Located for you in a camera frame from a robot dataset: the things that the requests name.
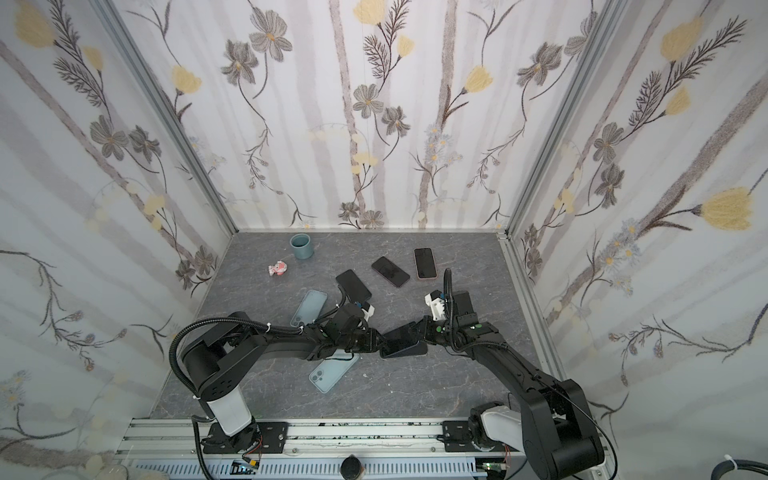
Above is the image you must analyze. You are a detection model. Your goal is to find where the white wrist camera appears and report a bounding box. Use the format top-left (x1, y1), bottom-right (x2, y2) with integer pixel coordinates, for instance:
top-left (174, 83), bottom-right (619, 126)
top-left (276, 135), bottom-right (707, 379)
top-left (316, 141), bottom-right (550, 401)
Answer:
top-left (424, 290), bottom-right (446, 322)
top-left (359, 302), bottom-right (375, 321)

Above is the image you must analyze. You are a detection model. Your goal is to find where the pink phone case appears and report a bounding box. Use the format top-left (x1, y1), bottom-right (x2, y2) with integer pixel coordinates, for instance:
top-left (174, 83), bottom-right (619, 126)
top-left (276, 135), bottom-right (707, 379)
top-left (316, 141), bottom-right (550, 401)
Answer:
top-left (413, 247), bottom-right (439, 281)

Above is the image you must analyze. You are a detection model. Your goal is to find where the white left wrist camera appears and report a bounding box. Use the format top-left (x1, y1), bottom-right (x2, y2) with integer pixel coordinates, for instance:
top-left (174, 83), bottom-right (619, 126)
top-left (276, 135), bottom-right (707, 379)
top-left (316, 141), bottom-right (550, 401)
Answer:
top-left (359, 302), bottom-right (375, 321)

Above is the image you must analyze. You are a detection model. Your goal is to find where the clear teal phone case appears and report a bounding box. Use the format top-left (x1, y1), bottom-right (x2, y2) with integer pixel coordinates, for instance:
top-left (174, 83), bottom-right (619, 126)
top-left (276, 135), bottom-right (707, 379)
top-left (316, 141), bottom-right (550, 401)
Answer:
top-left (290, 290), bottom-right (328, 327)

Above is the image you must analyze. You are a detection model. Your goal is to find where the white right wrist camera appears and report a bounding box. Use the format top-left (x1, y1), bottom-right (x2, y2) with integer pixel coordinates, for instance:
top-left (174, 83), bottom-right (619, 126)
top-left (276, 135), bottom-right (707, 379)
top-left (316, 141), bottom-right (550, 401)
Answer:
top-left (424, 290), bottom-right (446, 322)

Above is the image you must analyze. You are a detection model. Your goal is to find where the teal ceramic cup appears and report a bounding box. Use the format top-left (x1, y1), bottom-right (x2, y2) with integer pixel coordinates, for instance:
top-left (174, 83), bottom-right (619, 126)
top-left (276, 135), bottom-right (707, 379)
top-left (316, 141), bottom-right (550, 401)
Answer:
top-left (290, 233), bottom-right (314, 260)

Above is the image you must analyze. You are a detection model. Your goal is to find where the light blue phone case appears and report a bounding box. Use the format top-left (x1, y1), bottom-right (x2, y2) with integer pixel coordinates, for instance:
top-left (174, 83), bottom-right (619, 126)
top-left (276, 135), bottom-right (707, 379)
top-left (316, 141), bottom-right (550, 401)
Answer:
top-left (309, 350), bottom-right (359, 394)

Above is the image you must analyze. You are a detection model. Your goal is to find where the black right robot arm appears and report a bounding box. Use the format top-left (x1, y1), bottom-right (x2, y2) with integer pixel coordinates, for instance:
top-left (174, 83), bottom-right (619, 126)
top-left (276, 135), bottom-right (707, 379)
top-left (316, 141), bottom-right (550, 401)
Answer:
top-left (423, 269), bottom-right (605, 479)

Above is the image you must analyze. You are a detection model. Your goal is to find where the black knob on rail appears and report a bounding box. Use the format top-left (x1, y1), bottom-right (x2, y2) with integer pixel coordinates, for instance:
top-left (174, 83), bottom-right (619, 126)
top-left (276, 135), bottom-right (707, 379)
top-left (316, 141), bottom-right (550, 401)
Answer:
top-left (340, 455), bottom-right (365, 480)

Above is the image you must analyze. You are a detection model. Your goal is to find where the black phone case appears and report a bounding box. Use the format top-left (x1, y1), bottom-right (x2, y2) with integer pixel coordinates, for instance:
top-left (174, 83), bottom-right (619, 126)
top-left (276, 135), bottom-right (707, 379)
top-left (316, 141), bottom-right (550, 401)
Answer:
top-left (379, 322), bottom-right (430, 360)

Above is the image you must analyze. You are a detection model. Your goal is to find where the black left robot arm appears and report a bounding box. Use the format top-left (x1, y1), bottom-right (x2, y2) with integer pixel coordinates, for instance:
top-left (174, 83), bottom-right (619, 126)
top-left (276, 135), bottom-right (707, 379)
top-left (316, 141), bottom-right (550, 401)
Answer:
top-left (168, 302), bottom-right (385, 453)

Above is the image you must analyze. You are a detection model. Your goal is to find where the blue-edged smartphone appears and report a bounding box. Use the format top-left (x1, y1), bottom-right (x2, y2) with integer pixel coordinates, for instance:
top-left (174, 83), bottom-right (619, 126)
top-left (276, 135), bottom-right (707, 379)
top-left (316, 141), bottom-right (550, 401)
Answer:
top-left (335, 269), bottom-right (372, 304)

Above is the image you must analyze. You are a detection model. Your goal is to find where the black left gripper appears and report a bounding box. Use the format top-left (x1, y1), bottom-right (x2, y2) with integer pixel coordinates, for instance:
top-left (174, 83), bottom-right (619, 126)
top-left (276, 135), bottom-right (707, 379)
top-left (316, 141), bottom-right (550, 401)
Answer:
top-left (337, 329), bottom-right (391, 354)

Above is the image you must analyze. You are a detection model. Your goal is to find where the pink pig figurine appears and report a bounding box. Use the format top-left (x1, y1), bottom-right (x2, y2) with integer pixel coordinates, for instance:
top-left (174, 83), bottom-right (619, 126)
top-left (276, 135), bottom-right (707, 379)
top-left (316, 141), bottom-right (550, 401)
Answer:
top-left (268, 260), bottom-right (288, 276)

